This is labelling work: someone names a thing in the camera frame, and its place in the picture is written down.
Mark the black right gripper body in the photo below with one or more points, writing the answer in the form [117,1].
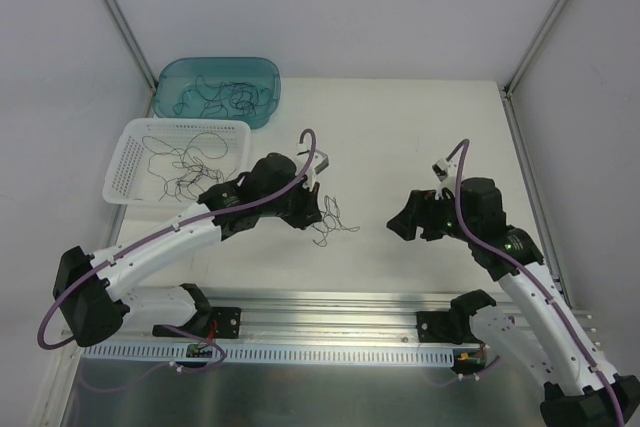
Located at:
[420,217]

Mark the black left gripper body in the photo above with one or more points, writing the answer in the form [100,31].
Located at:
[304,208]

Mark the white perforated plastic basket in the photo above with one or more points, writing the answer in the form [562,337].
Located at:
[160,162]

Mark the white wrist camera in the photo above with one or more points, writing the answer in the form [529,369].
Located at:
[446,173]
[319,163]

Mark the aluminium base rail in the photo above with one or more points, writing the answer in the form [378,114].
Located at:
[286,317]

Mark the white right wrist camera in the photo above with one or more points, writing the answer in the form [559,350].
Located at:
[446,173]

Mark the right aluminium frame post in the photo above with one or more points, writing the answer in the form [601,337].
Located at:
[535,46]

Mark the left aluminium frame post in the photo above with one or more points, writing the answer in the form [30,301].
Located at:
[126,33]

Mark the aluminium frame post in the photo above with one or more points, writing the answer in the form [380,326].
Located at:
[535,46]
[126,33]

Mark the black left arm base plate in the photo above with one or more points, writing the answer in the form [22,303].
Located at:
[221,322]

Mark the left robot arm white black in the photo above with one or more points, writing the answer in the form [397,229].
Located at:
[100,294]

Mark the white slotted cable duct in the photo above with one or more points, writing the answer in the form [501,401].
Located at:
[404,356]

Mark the teal translucent plastic tub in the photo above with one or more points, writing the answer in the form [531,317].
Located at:
[244,89]

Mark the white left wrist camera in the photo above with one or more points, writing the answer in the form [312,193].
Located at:
[319,163]

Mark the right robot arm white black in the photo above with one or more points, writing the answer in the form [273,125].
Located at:
[580,387]

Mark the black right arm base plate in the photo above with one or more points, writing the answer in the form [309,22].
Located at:
[444,327]

